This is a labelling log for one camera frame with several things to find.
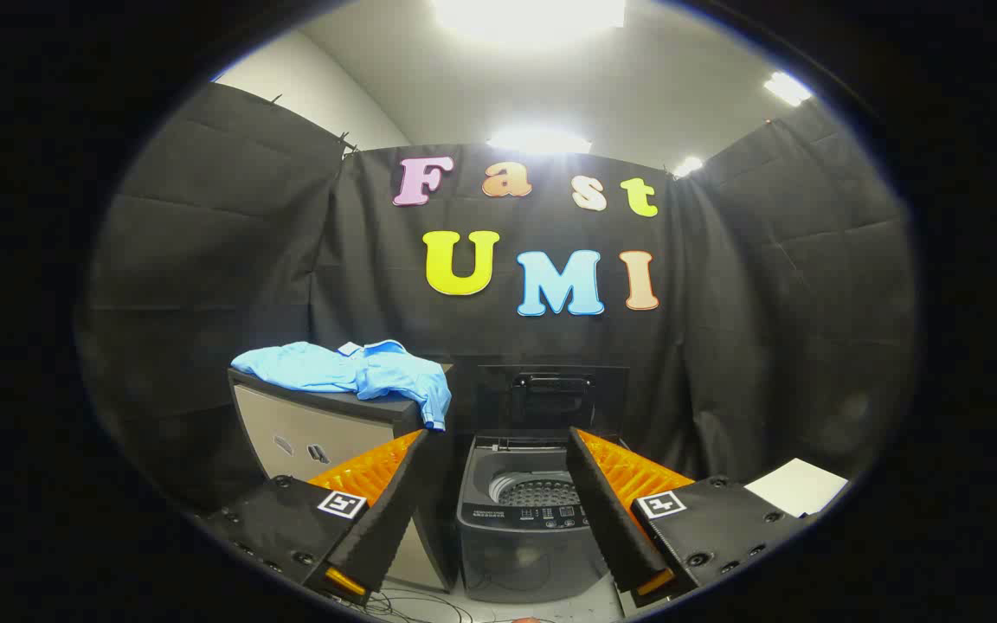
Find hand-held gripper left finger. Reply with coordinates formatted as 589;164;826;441
200;428;434;607

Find grey washing machine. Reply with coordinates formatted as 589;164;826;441
457;433;629;604

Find white paper sheet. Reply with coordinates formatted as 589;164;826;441
743;458;850;518

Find black floor cables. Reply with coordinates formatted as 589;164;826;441
360;588;475;623

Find grey cabinet with dark top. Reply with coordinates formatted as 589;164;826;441
228;368;462;594

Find light blue polo shirt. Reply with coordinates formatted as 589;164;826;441
230;339;453;432

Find large ceiling light panel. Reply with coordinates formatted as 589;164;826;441
431;0;629;42

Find black backdrop cloth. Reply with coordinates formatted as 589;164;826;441
74;82;919;520

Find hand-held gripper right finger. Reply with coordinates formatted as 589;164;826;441
566;426;811;607

